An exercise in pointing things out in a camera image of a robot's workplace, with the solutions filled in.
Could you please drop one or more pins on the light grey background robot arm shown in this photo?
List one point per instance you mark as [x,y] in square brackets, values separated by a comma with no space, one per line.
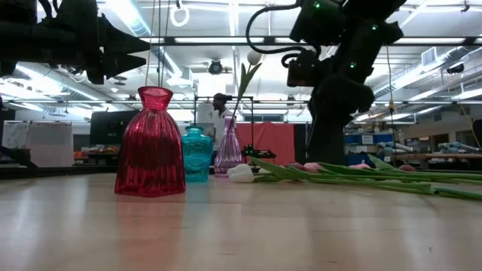
[395,147]
[459,147]

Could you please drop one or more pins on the blue storage bins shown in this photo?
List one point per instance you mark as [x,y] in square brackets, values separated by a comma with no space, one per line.
[354,139]

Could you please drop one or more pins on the black device with green lights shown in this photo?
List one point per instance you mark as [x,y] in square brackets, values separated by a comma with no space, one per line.
[250,151]

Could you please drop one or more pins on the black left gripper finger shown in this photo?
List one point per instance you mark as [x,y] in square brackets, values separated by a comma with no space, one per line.
[120,39]
[118,64]

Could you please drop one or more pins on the black ceiling dome camera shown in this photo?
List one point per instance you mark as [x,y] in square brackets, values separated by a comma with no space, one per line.
[215,67]

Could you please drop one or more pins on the teal embossed glass vase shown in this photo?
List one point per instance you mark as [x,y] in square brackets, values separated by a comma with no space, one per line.
[197,154]

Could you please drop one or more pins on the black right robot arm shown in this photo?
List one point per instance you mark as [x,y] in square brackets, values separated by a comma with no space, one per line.
[361,37]

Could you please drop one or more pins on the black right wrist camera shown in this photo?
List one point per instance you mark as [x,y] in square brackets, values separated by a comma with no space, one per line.
[303,71]

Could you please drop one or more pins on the patterned white board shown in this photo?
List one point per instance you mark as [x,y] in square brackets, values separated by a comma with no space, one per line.
[15,135]

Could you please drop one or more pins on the white artificial tulip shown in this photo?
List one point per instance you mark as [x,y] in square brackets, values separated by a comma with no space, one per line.
[264,171]
[254,57]
[241,174]

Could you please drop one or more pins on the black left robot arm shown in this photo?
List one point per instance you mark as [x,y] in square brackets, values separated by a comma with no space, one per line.
[19,37]

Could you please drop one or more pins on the red curtain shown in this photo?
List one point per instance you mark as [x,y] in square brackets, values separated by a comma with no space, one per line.
[271,143]

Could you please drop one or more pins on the pale white cloth panel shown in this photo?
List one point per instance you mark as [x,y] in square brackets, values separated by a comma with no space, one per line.
[50,145]

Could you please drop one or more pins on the black metal frame stand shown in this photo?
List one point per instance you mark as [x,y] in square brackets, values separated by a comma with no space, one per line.
[199,97]

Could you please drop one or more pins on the wooden background table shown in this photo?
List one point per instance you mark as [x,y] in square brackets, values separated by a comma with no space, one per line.
[444,156]

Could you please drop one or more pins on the pink tulip lying on table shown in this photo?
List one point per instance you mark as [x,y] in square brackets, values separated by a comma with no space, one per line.
[294,166]

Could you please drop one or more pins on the purple ribbed glass vase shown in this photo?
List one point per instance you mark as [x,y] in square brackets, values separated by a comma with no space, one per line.
[227,150]

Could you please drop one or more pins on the red ribbed glass vase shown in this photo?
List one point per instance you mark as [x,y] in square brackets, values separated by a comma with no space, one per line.
[150,150]

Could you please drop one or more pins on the person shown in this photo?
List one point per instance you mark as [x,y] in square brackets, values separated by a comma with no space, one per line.
[222,120]

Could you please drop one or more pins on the white ceiling vent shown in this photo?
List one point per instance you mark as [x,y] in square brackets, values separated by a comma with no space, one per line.
[429,56]

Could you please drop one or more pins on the black background table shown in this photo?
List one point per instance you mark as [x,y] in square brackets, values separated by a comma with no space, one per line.
[56,171]

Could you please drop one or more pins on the black ceiling spotlight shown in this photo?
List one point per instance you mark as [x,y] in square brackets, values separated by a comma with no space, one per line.
[455,68]

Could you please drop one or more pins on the black monitor screen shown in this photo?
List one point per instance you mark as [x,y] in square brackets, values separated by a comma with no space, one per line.
[107,128]

